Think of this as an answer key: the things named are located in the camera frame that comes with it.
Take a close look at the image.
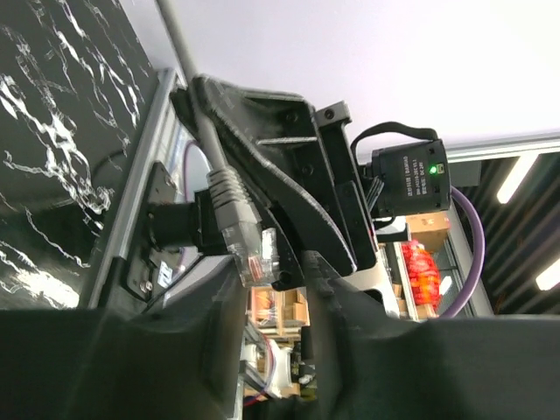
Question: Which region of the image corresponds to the black marble pattern mat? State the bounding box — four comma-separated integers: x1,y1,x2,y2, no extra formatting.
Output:
1,1,158,311

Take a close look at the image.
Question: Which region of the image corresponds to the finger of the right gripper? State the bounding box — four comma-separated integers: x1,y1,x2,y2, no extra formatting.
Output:
192,75,357,275
170,87,303,291

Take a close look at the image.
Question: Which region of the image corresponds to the grey ethernet cable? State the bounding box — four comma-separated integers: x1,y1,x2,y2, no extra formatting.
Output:
156,0,266,288

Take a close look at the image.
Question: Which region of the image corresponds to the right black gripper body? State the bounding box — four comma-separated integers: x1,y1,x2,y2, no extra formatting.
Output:
238,88,377,271

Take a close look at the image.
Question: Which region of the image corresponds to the right aluminium frame post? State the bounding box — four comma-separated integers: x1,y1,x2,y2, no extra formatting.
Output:
445,131,559,163

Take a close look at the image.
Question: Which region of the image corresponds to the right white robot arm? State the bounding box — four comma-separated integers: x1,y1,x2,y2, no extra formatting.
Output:
171,76,451,291

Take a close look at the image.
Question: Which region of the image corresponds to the aluminium front rail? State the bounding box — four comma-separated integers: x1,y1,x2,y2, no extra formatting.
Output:
78,68,181,309

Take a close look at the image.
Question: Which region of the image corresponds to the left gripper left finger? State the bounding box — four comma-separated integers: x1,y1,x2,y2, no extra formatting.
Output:
1,257,248,419

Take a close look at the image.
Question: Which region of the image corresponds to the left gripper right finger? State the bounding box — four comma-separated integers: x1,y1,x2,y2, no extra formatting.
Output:
303,251,559,419

